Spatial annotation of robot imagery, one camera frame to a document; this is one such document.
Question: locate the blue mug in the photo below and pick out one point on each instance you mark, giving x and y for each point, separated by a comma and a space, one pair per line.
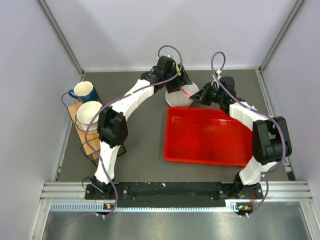
84, 91

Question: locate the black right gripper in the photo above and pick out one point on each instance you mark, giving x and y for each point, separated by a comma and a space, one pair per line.
201, 95

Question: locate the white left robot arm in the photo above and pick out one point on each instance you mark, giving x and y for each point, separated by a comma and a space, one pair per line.
112, 120

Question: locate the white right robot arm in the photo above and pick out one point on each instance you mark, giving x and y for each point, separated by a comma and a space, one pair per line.
270, 143

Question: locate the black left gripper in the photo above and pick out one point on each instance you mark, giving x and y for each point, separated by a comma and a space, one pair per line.
183, 80

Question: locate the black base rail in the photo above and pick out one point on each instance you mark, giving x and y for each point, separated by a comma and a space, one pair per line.
172, 194

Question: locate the aluminium frame rail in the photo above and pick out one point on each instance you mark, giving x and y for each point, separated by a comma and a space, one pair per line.
69, 197

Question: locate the white ceramic bowl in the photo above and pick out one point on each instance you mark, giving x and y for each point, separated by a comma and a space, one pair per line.
87, 111

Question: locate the white mesh laundry bag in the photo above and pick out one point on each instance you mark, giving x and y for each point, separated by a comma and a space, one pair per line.
181, 98

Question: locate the red plastic tray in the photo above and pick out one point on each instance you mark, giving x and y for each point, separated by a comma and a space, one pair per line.
206, 136

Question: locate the green plastic bowl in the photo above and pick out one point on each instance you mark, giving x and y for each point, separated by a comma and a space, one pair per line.
178, 70

